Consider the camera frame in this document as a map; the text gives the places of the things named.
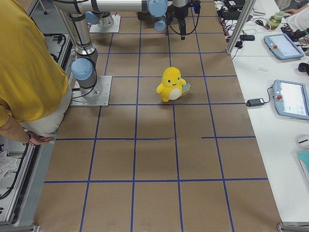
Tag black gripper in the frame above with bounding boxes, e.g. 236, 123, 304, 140
173, 0, 201, 40

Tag second person's hand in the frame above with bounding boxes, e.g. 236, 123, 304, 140
284, 9, 299, 15

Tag person's hand on rail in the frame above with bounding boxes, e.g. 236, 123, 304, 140
29, 133, 53, 145

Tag yellow plush toy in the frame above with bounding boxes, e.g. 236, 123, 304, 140
156, 67, 191, 102

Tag small black box device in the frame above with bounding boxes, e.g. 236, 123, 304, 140
239, 35, 255, 41

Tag black scissors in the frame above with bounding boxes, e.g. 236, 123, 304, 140
255, 19, 264, 27

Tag upper teach pendant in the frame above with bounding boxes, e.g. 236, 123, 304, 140
264, 34, 305, 60

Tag teach pendant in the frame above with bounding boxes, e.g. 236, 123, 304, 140
264, 34, 305, 60
272, 80, 309, 120

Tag black power adapter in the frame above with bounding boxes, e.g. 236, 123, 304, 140
246, 98, 265, 107

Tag brown paper table cover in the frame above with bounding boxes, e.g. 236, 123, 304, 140
35, 0, 280, 232

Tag black round object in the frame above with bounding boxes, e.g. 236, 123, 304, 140
298, 62, 309, 74

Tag lower teach pendant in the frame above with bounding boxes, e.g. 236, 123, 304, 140
272, 80, 309, 120

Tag person in yellow shirt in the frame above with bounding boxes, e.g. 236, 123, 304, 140
0, 0, 72, 144

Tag teal notebook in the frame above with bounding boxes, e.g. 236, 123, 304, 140
297, 151, 309, 182

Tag white crumpled cloth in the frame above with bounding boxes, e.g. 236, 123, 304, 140
0, 150, 18, 181

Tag aluminium frame post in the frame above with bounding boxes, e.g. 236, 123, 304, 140
226, 0, 256, 55

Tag metal corner bracket right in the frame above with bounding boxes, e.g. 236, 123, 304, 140
277, 222, 309, 232

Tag metal corner bracket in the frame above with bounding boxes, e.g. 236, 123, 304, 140
277, 222, 309, 232
0, 225, 40, 232

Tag aluminium side rail frame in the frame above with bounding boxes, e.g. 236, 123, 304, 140
0, 0, 73, 227

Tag metal corner bracket left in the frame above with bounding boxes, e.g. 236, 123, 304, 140
0, 225, 40, 232

